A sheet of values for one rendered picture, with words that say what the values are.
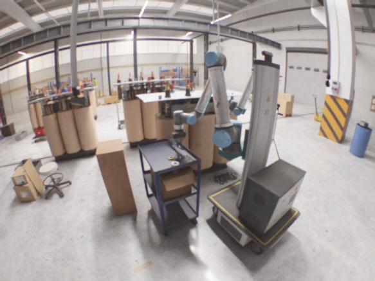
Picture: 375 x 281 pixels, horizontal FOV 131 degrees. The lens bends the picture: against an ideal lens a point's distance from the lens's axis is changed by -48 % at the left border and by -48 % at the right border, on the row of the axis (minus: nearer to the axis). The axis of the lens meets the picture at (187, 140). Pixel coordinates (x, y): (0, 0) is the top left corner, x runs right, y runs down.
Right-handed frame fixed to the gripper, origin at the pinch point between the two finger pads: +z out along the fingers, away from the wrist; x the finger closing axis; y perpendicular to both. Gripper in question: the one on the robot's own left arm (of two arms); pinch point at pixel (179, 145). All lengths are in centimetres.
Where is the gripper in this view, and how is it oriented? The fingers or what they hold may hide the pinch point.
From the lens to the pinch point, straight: 163.0
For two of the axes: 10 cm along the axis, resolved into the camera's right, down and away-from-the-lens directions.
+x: -8.8, 1.9, -4.3
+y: -4.7, -3.4, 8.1
